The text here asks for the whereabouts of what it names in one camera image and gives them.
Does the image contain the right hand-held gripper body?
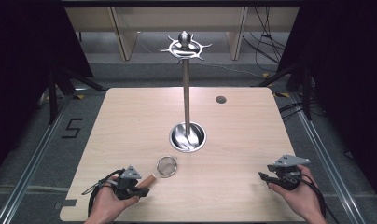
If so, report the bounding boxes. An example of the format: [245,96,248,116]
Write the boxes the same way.
[272,154,312,191]

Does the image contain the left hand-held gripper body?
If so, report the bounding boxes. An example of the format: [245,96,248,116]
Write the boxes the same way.
[114,164,144,201]

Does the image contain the mesh strainer with wooden handle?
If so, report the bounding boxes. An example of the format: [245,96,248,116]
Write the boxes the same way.
[137,155,178,189]

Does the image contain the person's left hand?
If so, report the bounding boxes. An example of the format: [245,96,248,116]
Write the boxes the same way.
[88,175,141,222]

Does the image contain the person's right hand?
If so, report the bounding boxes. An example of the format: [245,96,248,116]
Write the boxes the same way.
[267,164,326,220]

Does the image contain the black metal stand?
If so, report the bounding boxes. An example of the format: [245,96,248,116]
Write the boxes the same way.
[251,60,314,121]
[46,63,108,126]

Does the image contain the steel utensil rack stand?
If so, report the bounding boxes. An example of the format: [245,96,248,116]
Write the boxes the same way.
[159,30,214,154]

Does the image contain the black curtain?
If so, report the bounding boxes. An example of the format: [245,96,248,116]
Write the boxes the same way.
[0,0,95,181]
[275,0,377,208]

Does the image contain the light wooden furniture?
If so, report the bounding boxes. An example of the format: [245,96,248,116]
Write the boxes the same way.
[64,6,300,63]

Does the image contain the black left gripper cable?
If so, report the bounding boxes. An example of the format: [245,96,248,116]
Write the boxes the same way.
[81,168,126,217]

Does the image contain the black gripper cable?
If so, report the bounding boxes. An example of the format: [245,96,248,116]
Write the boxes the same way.
[287,172,340,224]
[81,168,126,217]

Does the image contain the metal floor rail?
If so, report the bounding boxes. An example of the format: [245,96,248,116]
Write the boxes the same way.
[0,92,73,224]
[288,92,370,224]

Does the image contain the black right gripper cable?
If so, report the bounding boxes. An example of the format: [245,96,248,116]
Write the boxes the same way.
[287,172,340,224]

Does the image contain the black floor cables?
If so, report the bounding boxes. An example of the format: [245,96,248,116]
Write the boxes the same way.
[241,6,287,73]

